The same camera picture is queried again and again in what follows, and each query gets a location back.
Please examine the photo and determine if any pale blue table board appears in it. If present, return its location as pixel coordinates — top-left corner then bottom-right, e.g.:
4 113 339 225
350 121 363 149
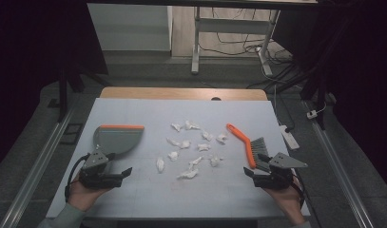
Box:
46 97 311 219

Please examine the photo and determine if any white desk frame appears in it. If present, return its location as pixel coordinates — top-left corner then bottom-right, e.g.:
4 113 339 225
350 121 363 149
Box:
190 6 281 77

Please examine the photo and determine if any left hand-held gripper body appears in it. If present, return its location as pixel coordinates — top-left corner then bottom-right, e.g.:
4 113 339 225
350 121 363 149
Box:
77 150 125 191

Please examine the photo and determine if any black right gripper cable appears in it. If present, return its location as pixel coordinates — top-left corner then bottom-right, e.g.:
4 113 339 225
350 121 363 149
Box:
291 177 307 208

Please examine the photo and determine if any person's left hand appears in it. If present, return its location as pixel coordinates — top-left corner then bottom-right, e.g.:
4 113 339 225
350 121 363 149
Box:
67 180 112 213

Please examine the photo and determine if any dark curtain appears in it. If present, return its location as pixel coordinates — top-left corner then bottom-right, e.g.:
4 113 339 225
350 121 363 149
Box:
0 0 109 174
271 0 387 194

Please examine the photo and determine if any black floor frame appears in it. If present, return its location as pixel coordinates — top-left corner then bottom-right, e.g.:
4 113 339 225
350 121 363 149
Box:
60 123 85 146

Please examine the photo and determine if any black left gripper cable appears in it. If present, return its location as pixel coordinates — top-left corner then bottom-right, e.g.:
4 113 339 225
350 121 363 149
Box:
65 154 91 203

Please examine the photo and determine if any pile of white paper scraps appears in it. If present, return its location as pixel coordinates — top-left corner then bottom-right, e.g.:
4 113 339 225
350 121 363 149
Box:
156 120 228 181

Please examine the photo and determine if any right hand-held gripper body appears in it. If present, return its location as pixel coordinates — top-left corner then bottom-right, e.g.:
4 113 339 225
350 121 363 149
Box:
253 152 309 191

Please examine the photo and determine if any metal floor rail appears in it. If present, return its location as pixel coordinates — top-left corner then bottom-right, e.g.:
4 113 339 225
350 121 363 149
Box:
0 105 77 228
309 118 376 228

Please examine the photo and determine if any black metal stand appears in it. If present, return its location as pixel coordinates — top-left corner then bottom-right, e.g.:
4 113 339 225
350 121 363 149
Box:
300 69 329 131
56 60 86 124

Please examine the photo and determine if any white power strip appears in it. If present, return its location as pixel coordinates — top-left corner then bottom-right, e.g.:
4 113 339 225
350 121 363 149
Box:
279 124 300 150

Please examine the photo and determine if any orange-handled grey brush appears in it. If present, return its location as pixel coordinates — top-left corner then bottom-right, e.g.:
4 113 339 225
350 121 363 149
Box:
226 123 273 174

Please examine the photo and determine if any white cabinet panel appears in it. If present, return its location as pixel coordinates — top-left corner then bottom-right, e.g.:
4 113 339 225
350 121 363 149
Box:
87 3 174 52

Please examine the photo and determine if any tangle of black floor cables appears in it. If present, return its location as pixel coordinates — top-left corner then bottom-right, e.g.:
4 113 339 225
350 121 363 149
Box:
199 8 297 91

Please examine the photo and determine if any person's right hand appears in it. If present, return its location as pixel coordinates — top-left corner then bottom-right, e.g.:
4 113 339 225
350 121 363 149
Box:
261 177 304 217

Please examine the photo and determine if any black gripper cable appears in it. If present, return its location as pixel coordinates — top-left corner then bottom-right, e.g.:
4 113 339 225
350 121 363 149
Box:
291 177 307 208
65 154 91 203

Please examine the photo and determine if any wooden table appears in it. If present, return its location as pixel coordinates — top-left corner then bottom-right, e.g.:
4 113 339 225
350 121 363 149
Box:
99 86 269 102

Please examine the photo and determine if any grey dustpan with orange edge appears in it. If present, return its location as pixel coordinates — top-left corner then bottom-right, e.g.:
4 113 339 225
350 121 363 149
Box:
93 124 145 156

